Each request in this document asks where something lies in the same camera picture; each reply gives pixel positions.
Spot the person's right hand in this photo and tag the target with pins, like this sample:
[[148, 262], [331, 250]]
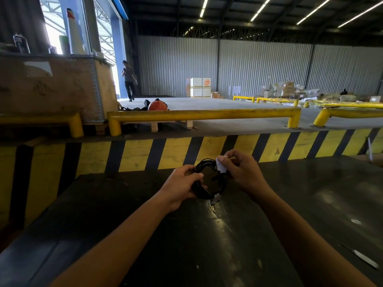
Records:
[[245, 173]]

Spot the person's left hand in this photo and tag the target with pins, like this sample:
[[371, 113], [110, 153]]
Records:
[[176, 186]]

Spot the person's right thumb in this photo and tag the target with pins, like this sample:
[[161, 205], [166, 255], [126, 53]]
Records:
[[225, 166]]

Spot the person's left thumb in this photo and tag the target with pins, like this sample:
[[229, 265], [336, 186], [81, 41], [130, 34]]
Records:
[[196, 177]]

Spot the white paper tag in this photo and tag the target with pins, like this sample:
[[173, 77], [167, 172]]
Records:
[[220, 164]]

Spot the person's left forearm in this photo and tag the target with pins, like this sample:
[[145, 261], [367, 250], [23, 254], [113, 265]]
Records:
[[119, 245]]

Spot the person's right forearm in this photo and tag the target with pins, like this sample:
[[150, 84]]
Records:
[[302, 242]]

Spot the wooden pallet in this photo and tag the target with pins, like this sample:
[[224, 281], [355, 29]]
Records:
[[143, 125]]

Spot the orange helmet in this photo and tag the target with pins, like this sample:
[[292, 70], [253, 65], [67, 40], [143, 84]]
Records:
[[157, 105]]

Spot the stack of white boxes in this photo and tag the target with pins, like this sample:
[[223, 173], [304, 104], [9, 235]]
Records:
[[200, 87]]

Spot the black bag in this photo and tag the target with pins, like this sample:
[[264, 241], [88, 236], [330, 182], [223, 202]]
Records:
[[136, 106]]

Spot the pile of cardboard goods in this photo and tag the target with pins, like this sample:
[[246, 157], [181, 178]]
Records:
[[296, 91]]

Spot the white knife blade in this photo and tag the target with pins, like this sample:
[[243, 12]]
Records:
[[363, 257]]

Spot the large wooden crate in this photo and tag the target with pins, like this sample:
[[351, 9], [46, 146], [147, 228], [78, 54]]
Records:
[[53, 86]]

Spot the green roll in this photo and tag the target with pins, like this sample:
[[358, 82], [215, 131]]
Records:
[[64, 44]]

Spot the long yellow guard rail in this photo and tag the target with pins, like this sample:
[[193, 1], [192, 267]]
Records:
[[203, 115]]

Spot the short yellow guard rail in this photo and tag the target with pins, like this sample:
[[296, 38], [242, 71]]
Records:
[[45, 120]]

